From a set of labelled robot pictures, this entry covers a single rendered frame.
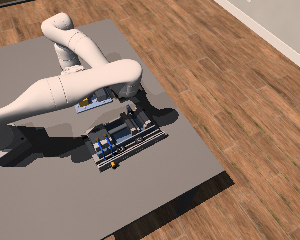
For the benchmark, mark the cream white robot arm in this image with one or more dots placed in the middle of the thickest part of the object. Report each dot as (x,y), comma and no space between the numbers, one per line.
(66,91)

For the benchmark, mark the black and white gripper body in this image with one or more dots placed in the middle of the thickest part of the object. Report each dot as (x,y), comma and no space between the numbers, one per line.
(71,66)

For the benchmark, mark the yellow block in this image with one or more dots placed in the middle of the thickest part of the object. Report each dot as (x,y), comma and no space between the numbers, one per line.
(84,103)

